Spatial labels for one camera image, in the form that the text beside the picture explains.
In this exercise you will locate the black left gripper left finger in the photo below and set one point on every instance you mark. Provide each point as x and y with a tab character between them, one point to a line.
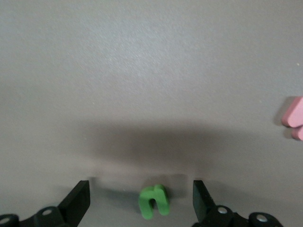
73	205

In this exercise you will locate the brown table mat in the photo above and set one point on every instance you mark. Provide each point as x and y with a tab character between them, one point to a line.
118	71

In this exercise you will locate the pink foam letter w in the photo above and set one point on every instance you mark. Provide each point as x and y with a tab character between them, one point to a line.
296	113

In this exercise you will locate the green foam letter n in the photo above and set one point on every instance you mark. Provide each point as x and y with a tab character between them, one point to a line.
146	201

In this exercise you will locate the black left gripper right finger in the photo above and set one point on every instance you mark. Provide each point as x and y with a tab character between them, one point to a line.
203	205

